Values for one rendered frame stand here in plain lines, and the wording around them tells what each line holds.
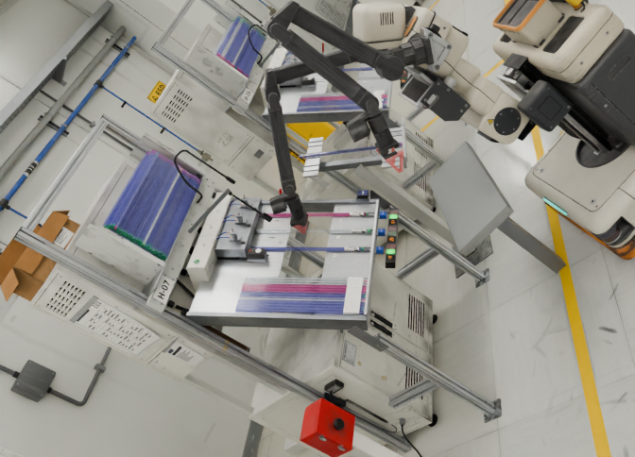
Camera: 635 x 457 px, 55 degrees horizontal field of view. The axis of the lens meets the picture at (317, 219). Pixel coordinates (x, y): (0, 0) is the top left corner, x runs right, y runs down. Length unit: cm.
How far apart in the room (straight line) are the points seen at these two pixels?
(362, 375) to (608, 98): 141
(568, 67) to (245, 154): 209
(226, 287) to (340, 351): 55
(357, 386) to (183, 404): 168
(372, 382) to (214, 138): 178
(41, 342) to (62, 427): 50
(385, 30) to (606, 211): 103
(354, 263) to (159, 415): 191
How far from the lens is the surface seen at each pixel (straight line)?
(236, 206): 283
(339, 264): 253
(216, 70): 359
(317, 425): 215
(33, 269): 268
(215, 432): 416
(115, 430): 387
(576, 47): 224
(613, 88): 234
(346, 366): 261
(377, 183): 304
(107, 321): 268
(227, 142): 371
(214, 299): 253
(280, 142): 248
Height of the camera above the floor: 182
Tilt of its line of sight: 19 degrees down
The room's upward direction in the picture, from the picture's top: 56 degrees counter-clockwise
